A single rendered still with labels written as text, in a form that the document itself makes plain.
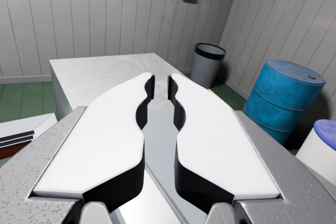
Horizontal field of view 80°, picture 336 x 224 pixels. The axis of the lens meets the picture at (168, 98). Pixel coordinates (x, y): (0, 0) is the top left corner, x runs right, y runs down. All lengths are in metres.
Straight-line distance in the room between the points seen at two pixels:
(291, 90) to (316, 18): 1.06
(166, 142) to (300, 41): 2.61
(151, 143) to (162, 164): 0.08
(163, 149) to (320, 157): 1.70
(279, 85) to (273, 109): 0.26
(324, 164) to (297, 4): 1.90
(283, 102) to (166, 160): 1.85
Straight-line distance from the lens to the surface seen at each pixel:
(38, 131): 0.99
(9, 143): 1.02
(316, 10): 3.02
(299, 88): 2.26
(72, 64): 1.09
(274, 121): 2.41
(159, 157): 0.59
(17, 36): 2.92
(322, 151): 2.12
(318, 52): 2.95
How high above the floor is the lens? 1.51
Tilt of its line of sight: 32 degrees down
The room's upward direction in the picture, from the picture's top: 12 degrees clockwise
